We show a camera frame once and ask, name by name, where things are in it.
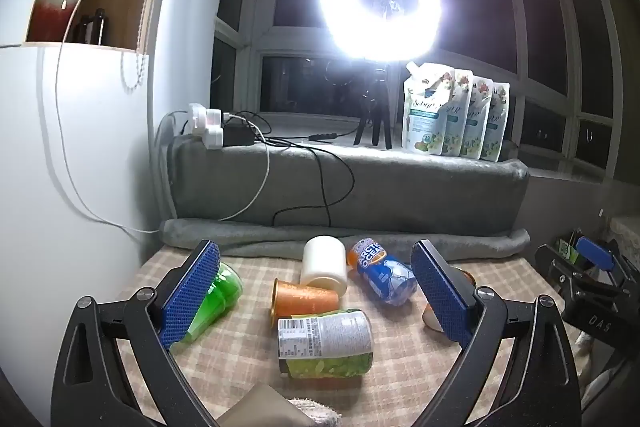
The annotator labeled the grey blanket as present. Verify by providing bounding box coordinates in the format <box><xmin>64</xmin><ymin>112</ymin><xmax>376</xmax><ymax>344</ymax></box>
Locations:
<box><xmin>159</xmin><ymin>139</ymin><xmax>531</xmax><ymax>264</ymax></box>

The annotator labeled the brown paper cup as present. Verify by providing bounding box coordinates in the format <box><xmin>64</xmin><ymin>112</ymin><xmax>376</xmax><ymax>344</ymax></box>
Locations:
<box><xmin>421</xmin><ymin>268</ymin><xmax>477</xmax><ymax>334</ymax></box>

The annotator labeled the green labelled tin can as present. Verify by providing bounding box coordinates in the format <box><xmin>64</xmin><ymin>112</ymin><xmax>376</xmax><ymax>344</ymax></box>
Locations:
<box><xmin>277</xmin><ymin>309</ymin><xmax>375</xmax><ymax>380</ymax></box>

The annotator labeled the orange plastic cup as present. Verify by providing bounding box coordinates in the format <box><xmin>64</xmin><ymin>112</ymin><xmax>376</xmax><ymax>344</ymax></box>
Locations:
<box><xmin>271</xmin><ymin>278</ymin><xmax>342</xmax><ymax>321</ymax></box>

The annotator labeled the white fuzzy cloth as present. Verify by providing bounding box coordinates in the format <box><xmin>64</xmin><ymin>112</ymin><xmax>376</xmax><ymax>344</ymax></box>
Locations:
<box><xmin>287</xmin><ymin>397</ymin><xmax>344</xmax><ymax>427</ymax></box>

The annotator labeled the ring light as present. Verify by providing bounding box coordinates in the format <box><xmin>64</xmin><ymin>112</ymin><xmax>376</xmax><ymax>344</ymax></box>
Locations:
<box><xmin>318</xmin><ymin>0</ymin><xmax>445</xmax><ymax>62</ymax></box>

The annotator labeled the black tripod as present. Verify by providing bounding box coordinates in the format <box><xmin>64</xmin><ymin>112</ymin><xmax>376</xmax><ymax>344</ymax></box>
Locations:
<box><xmin>352</xmin><ymin>61</ymin><xmax>394</xmax><ymax>150</ymax></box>

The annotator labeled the white floral refill pouch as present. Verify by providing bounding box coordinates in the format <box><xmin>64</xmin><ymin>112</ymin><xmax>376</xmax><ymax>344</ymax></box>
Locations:
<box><xmin>402</xmin><ymin>61</ymin><xmax>459</xmax><ymax>156</ymax></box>
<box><xmin>449</xmin><ymin>69</ymin><xmax>477</xmax><ymax>158</ymax></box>
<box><xmin>469</xmin><ymin>76</ymin><xmax>495</xmax><ymax>160</ymax></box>
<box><xmin>487</xmin><ymin>81</ymin><xmax>511</xmax><ymax>163</ymax></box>

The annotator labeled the blue and orange drink can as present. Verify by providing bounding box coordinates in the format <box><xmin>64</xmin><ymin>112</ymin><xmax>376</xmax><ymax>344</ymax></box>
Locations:
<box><xmin>347</xmin><ymin>237</ymin><xmax>419</xmax><ymax>307</ymax></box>

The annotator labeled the window frame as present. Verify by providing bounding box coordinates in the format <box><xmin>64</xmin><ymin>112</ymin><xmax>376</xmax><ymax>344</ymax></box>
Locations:
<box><xmin>210</xmin><ymin>0</ymin><xmax>617</xmax><ymax>184</ymax></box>

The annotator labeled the black cable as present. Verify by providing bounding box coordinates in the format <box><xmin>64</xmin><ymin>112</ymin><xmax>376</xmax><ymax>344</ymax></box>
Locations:
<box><xmin>235</xmin><ymin>110</ymin><xmax>356</xmax><ymax>228</ymax></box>

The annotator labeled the black power adapter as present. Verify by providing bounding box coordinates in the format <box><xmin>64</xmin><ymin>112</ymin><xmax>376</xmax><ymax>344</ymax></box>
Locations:
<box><xmin>222</xmin><ymin>119</ymin><xmax>257</xmax><ymax>148</ymax></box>

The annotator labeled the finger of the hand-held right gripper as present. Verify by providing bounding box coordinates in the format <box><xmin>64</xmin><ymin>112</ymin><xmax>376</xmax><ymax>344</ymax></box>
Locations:
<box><xmin>574</xmin><ymin>236</ymin><xmax>634</xmax><ymax>289</ymax></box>
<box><xmin>534</xmin><ymin>244</ymin><xmax>577</xmax><ymax>294</ymax></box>

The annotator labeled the green packet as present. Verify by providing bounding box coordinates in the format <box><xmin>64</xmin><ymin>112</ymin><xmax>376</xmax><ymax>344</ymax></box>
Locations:
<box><xmin>557</xmin><ymin>234</ymin><xmax>584</xmax><ymax>266</ymax></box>

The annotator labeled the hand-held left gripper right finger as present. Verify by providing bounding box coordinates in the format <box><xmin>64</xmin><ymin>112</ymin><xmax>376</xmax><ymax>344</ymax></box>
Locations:
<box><xmin>410</xmin><ymin>239</ymin><xmax>584</xmax><ymax>427</ymax></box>

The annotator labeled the white cable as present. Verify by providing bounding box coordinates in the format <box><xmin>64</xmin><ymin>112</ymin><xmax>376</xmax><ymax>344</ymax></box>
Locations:
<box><xmin>52</xmin><ymin>0</ymin><xmax>271</xmax><ymax>236</ymax></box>

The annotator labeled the white plastic cup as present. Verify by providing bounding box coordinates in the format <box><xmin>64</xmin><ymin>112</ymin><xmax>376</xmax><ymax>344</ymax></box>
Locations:
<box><xmin>300</xmin><ymin>236</ymin><xmax>349</xmax><ymax>298</ymax></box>

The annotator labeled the beige plaid cloth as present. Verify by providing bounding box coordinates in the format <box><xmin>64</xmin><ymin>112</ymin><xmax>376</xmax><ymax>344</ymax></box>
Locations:
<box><xmin>112</xmin><ymin>247</ymin><xmax>582</xmax><ymax>427</ymax></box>

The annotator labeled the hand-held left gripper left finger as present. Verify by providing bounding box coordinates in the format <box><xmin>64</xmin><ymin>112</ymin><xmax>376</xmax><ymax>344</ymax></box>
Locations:
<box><xmin>50</xmin><ymin>239</ymin><xmax>221</xmax><ymax>427</ymax></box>

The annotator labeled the brown paper sheet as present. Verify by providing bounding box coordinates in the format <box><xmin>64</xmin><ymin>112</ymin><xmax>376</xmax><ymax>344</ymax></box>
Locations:
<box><xmin>230</xmin><ymin>383</ymin><xmax>312</xmax><ymax>427</ymax></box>

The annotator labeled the dark bottle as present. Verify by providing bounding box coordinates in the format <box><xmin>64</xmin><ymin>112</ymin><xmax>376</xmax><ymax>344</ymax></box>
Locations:
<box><xmin>75</xmin><ymin>8</ymin><xmax>109</xmax><ymax>47</ymax></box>

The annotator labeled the white power strip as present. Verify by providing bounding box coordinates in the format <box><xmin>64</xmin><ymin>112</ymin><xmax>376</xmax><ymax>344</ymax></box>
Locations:
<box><xmin>187</xmin><ymin>103</ymin><xmax>226</xmax><ymax>152</ymax></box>

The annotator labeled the green plastic cup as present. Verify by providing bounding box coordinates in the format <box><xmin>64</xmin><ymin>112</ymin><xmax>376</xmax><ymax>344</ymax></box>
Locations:
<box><xmin>172</xmin><ymin>262</ymin><xmax>245</xmax><ymax>344</ymax></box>

